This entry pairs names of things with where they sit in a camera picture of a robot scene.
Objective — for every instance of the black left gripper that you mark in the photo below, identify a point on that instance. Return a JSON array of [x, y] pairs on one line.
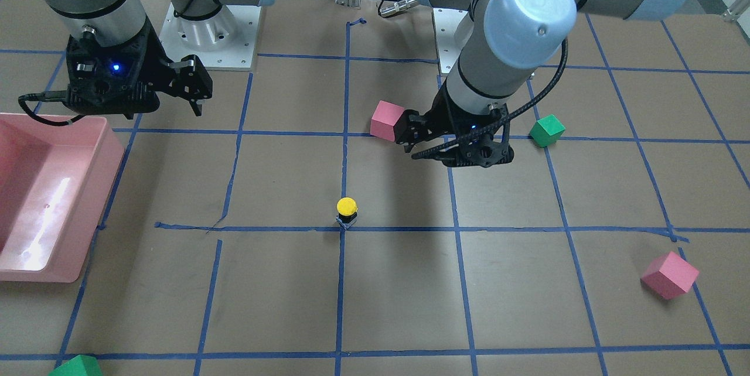
[[444, 113]]

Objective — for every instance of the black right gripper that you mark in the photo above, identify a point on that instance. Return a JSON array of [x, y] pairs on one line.
[[156, 58]]

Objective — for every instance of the yellow push button switch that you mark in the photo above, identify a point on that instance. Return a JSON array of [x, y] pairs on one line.
[[347, 212]]

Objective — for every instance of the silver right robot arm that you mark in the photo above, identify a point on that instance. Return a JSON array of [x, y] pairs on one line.
[[109, 22]]

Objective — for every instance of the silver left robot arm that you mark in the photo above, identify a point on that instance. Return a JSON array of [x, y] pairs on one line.
[[514, 55]]

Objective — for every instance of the pink cube near centre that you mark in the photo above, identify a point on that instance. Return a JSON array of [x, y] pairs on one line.
[[386, 122]]

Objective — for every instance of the pink cube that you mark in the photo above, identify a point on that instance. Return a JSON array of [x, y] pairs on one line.
[[386, 122], [670, 276]]

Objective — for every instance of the green cube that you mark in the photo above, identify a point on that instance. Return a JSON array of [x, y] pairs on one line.
[[80, 365], [547, 131]]

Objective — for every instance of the pink plastic bin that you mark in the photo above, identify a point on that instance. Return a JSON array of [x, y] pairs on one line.
[[55, 184]]

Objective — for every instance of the green cube at bottom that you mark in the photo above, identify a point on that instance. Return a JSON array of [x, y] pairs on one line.
[[80, 365]]

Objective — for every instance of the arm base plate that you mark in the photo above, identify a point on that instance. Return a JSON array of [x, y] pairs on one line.
[[234, 51], [458, 36]]

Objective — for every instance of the silver cable connector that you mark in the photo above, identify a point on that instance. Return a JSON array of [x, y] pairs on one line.
[[396, 8]]

